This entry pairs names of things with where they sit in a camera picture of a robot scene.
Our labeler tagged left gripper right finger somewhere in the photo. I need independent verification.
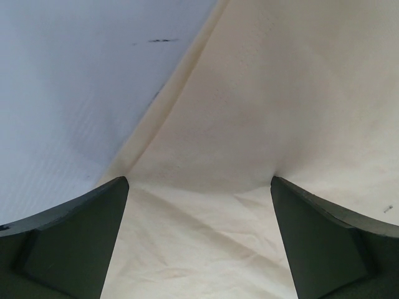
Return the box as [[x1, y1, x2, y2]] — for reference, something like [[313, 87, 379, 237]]
[[271, 177, 398, 298]]

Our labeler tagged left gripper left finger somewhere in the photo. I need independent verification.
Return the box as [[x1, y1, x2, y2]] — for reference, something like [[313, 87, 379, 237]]
[[1, 176, 129, 298]]

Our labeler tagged cream yellow t shirt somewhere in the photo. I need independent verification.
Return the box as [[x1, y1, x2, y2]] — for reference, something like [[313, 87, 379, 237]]
[[102, 1, 398, 298]]

